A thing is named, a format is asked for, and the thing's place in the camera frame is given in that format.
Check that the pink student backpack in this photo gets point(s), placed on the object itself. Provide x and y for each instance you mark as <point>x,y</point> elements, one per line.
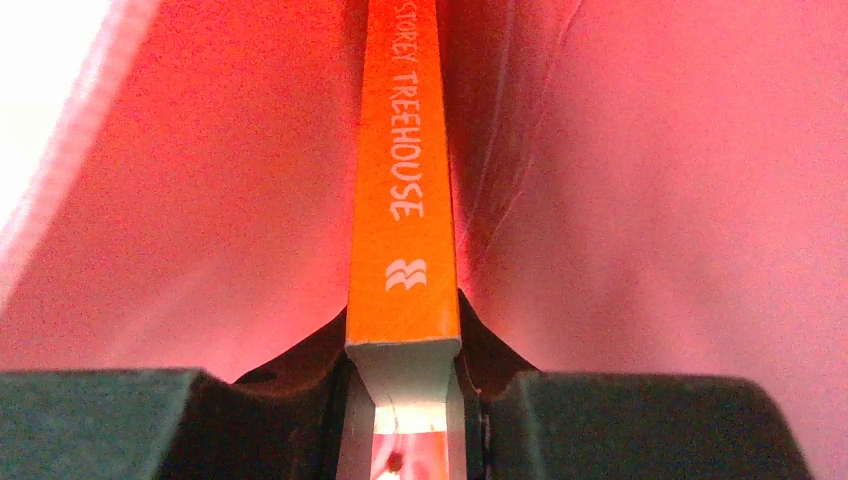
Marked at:
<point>641,185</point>

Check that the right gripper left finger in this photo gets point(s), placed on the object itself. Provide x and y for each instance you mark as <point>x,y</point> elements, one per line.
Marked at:
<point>277,421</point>

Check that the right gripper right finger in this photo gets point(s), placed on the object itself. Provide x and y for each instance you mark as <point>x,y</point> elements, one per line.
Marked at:
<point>520,422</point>

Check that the orange comic book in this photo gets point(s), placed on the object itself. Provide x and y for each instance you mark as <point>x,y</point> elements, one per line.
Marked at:
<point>403,323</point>

